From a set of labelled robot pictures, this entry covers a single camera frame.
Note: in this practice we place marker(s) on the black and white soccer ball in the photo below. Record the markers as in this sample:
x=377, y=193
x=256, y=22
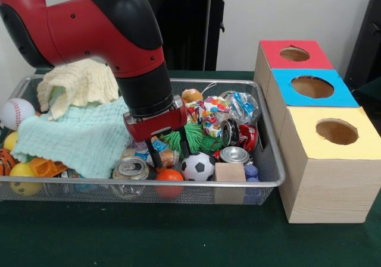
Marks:
x=198, y=167

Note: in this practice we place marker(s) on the side table with green cloth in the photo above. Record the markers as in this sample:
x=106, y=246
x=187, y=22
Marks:
x=369, y=100

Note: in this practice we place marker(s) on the white baseball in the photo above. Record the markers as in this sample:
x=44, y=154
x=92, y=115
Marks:
x=16, y=112

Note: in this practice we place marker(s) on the silver can with pull tab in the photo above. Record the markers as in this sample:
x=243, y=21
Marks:
x=131, y=169

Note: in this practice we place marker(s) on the cream yellow cloth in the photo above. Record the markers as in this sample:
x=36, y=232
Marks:
x=86, y=85

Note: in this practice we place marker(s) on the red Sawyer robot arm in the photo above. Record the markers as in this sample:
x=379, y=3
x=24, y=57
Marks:
x=104, y=32

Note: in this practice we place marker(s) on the orange red ball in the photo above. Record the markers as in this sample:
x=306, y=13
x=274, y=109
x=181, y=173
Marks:
x=169, y=176

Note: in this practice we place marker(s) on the colourful dotted cloth bag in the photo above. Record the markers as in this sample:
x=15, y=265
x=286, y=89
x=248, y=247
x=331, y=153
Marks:
x=211, y=112

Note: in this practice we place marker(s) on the crushed silver can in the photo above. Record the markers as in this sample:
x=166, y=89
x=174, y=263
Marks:
x=235, y=154

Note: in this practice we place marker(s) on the clear mesh bin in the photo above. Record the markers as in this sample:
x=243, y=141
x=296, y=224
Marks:
x=74, y=193

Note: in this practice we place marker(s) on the black chair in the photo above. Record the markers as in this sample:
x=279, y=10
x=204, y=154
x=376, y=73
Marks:
x=369, y=50

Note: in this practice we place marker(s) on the crushed red soda can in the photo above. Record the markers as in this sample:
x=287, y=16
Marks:
x=248, y=136

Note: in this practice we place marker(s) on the wooden box with three holes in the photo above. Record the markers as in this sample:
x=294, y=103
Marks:
x=327, y=189

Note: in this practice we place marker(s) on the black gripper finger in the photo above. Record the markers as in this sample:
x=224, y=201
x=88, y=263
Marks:
x=186, y=143
x=154, y=155

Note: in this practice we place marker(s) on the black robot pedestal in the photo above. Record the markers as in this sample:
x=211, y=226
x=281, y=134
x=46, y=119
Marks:
x=193, y=26

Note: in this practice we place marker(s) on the wooden cube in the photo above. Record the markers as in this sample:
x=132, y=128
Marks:
x=229, y=173

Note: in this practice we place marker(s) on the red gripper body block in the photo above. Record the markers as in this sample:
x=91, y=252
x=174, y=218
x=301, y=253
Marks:
x=157, y=124

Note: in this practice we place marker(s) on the mint green cloth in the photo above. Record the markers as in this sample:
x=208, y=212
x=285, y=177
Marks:
x=77, y=142

